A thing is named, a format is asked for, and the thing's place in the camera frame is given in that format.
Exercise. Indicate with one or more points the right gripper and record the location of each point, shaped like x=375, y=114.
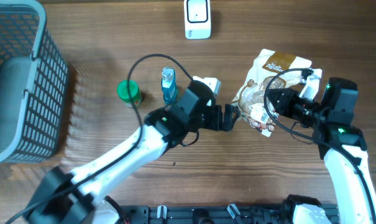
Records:
x=284, y=105

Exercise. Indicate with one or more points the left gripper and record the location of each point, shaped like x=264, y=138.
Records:
x=230, y=119

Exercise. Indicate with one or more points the beige PanTree snack pouch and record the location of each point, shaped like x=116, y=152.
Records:
x=262, y=77

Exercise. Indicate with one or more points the blue bottle with white cap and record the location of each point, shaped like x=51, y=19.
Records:
x=169, y=86

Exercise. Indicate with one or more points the green lid jar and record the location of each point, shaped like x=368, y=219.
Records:
x=129, y=93

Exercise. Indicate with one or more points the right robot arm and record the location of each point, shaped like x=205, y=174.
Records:
x=341, y=145

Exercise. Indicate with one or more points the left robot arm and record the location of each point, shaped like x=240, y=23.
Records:
x=80, y=196

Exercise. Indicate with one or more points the white barcode scanner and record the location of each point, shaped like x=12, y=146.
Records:
x=197, y=16

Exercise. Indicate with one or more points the grey plastic mesh basket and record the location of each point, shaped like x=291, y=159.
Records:
x=33, y=83

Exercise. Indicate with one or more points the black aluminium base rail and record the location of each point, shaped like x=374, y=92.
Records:
x=268, y=213

